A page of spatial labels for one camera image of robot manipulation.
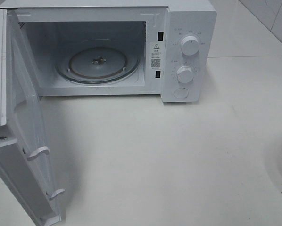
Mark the round door release button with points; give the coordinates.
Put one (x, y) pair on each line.
(181, 93)

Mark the glass microwave turntable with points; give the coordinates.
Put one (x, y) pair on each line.
(99, 61)

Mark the white timer knob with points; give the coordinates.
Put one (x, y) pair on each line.
(185, 74)

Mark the upper white power knob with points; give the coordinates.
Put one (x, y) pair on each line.
(189, 45)

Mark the white warning label sticker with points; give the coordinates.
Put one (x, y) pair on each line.
(155, 55)

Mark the white microwave door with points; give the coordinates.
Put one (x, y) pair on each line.
(25, 159)

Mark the white microwave oven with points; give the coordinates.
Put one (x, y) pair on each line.
(53, 24)

